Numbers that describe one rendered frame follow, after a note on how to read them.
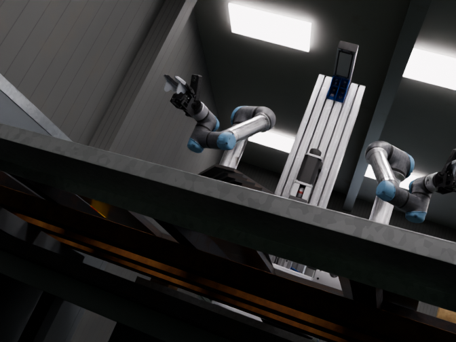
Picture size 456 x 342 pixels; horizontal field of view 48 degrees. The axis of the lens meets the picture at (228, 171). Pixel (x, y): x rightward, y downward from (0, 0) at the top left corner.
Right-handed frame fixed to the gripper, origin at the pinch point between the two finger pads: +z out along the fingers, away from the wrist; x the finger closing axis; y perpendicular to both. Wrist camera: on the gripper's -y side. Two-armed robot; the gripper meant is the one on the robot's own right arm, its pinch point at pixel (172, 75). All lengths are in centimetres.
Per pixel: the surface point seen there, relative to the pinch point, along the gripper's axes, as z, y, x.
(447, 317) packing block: -5, 50, -129
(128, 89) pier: -228, -109, 355
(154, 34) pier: -227, -193, 370
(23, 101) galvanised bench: 42, 44, 8
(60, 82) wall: -126, -49, 311
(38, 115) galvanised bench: 33, 44, 10
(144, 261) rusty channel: 11, 71, -50
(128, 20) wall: -174, -171, 351
